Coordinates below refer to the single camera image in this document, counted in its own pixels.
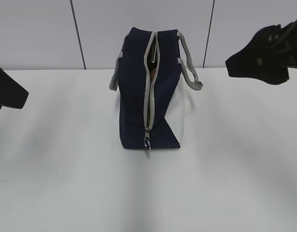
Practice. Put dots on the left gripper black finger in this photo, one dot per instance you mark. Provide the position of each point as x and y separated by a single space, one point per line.
12 94

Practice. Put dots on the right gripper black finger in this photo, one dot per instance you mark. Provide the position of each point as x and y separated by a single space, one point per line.
268 55

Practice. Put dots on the navy and white lunch bag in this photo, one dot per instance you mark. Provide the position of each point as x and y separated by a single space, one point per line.
151 116

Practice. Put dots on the orange red mango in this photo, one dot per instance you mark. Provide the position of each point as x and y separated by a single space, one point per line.
152 75

